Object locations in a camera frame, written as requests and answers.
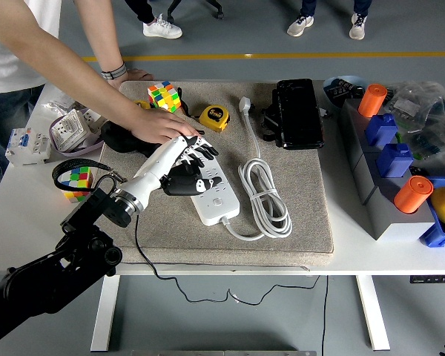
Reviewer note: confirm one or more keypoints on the black plug adapter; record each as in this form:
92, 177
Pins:
181, 172

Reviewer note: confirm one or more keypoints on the green plastic piece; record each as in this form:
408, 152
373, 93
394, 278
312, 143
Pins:
417, 154
398, 138

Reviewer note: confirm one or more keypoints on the person's left hand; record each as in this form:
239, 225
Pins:
137, 75

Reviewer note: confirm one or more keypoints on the person's right forearm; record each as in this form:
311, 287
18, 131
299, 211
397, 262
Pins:
66, 70

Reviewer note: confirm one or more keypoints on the grey-brown mat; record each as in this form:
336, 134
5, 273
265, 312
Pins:
170, 237

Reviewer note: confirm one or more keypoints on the grey wristband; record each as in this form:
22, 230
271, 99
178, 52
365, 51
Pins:
114, 71

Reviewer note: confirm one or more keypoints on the yellow tape measure red label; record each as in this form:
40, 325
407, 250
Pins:
213, 116

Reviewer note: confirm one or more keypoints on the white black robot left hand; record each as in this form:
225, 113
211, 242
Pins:
155, 163

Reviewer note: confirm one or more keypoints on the glossy black flat device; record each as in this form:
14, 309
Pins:
300, 115

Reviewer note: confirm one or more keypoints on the clear bag of metal parts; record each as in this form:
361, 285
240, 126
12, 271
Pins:
57, 103

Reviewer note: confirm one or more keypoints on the clear plastic parts bag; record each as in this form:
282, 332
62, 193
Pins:
411, 104
437, 141

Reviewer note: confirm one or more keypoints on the black office chair base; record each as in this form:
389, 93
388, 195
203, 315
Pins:
219, 15

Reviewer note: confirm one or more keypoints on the yellow tape measure black face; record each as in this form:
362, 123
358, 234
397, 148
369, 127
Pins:
141, 105

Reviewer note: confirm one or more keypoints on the white power strip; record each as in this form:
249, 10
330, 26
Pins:
222, 207

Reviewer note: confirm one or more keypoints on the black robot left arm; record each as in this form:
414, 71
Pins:
59, 274

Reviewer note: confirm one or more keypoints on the grey block holder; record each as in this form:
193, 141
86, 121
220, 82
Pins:
389, 222

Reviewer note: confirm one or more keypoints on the small white socket panel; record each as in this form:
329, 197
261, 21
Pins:
92, 118

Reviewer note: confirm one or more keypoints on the light blue bowl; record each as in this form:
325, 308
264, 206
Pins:
329, 100

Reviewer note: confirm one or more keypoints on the person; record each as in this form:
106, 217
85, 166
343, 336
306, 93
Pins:
162, 29
358, 27
7, 66

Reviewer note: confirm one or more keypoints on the black table control panel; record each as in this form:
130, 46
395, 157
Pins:
430, 279

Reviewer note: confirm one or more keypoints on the person's left forearm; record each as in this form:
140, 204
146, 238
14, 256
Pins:
100, 37

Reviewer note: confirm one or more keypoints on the black cloth pouch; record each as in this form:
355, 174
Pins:
115, 139

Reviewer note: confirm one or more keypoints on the white table leg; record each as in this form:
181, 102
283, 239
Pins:
105, 319
372, 315

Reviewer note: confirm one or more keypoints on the large white socket panel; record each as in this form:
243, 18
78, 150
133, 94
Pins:
68, 130

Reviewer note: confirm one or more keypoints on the black device holder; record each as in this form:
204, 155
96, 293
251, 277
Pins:
270, 122

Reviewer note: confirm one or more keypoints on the person's right hand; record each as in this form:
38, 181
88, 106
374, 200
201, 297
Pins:
159, 124

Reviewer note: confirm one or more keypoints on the black packets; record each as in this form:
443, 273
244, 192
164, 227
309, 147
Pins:
341, 91

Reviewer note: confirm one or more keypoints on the large multicolour puzzle cube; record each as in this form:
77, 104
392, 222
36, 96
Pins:
163, 98

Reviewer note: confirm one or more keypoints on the orange cylinder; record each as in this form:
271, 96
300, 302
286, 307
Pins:
413, 194
372, 100

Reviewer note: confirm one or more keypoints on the white circuit breaker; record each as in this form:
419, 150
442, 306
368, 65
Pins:
26, 146

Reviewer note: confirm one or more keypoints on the blue plastic bin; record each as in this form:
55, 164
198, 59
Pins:
434, 235

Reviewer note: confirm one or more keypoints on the small multicolour puzzle cube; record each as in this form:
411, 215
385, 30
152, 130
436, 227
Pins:
78, 181

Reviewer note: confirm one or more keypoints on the blue plastic block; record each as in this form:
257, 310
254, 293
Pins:
395, 161
381, 130

